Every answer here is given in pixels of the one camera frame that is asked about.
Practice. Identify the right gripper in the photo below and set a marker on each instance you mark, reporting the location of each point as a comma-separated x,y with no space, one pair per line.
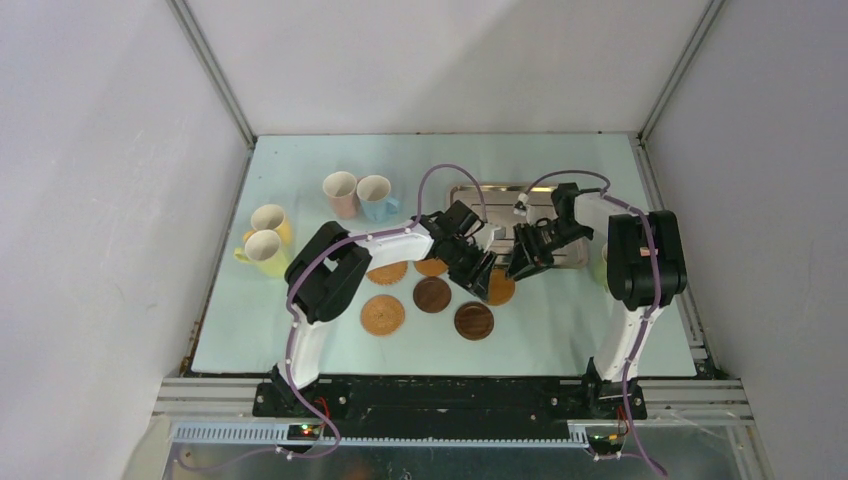
531,248

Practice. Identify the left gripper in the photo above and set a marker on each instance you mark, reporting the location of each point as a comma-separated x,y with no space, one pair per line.
474,279

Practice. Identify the light wood coaster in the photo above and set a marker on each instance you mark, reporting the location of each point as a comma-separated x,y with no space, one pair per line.
501,289
431,267

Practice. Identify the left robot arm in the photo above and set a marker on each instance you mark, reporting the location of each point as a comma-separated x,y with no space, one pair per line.
326,274

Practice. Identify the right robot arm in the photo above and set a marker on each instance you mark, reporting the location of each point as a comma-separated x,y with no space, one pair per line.
645,270

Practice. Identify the dark wood coaster centre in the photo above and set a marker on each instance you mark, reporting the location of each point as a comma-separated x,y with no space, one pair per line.
432,295

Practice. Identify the dark wood coaster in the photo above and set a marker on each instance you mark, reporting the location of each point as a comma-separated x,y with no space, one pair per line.
432,295
474,321

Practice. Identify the dark wood coaster lower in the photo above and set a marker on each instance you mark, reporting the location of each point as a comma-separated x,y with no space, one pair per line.
474,321

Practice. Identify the green cup right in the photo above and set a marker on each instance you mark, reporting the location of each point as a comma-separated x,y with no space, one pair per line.
600,267

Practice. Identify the woven coaster upper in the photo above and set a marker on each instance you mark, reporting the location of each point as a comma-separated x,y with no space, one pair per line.
389,274

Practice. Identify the pink cup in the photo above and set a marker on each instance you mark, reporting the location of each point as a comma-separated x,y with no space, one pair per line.
340,189

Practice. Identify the metal tray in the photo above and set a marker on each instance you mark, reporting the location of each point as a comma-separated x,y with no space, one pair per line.
499,201

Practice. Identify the blue mug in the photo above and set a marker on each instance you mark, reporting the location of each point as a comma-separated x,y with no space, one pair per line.
376,198

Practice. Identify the yellow-green mug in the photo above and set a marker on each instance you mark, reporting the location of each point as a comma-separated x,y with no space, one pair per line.
264,250

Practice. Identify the yellow mug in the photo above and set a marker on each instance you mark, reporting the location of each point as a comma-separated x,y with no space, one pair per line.
271,217

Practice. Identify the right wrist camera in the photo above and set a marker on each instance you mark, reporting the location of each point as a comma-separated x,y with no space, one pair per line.
521,206

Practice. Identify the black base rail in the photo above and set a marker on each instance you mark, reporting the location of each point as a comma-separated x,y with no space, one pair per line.
450,408

